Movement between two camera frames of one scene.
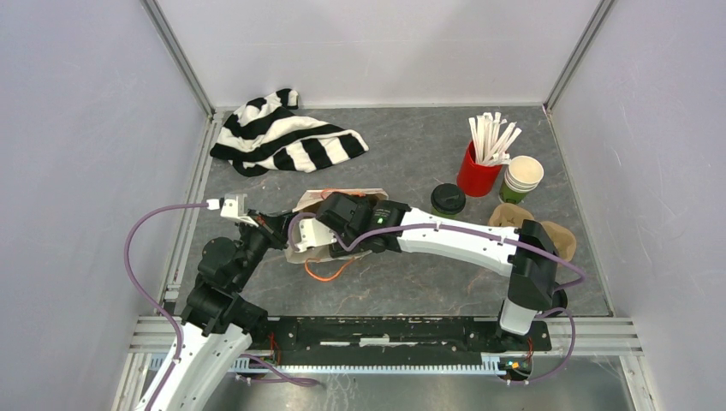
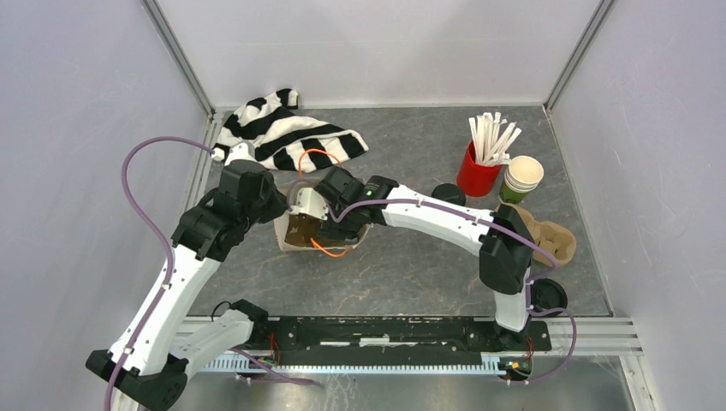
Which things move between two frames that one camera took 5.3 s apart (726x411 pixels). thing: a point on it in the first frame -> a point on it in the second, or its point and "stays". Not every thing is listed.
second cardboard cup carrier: x=514 y=216 stays
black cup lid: x=448 y=199 stays
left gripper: x=275 y=228 -> x=279 y=200
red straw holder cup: x=477 y=179 stays
